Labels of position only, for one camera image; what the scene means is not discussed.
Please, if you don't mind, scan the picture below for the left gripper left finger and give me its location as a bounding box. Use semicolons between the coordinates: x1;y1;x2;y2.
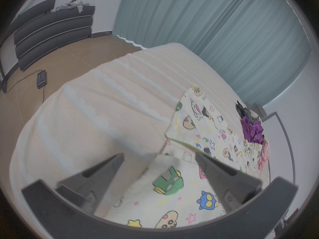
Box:
56;153;124;215

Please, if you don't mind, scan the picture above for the white printed pyjama top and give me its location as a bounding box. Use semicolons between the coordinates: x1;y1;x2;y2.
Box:
103;85;263;230

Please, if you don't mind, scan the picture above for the bed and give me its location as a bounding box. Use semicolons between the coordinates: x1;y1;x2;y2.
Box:
9;42;293;230

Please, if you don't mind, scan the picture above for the black chest of drawers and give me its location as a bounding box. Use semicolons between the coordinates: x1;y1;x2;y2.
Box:
10;0;96;72

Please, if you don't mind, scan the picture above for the black power adapter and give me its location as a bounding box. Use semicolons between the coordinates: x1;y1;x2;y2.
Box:
37;70;48;89

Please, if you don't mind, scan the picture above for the pink garment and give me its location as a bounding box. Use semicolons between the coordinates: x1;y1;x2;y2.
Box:
257;140;270;170

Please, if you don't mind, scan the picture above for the grey bedside table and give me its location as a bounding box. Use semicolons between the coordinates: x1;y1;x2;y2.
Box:
245;103;267;116

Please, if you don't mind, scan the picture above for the black garment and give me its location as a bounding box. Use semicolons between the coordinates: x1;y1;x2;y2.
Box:
235;101;261;124

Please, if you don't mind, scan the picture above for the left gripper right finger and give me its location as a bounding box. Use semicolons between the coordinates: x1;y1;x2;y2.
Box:
195;153;263;212

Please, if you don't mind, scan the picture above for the blue-green curtain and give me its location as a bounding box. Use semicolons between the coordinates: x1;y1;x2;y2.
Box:
112;0;313;106

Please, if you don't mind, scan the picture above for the pile of clothes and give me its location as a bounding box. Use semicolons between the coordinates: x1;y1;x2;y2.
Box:
55;0;91;14

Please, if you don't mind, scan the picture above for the purple satin garment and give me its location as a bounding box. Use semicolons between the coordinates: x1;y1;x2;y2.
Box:
240;116;264;144

